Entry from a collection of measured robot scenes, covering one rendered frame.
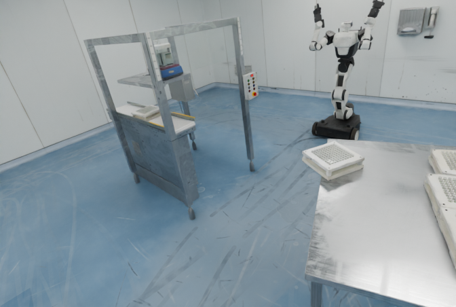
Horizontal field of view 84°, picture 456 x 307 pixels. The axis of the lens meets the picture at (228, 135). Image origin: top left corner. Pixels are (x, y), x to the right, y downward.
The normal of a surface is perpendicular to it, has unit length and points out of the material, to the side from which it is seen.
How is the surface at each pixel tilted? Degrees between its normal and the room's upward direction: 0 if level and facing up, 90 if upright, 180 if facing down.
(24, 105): 90
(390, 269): 0
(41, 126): 90
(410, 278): 0
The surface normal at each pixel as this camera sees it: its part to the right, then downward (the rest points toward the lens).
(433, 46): -0.66, 0.40
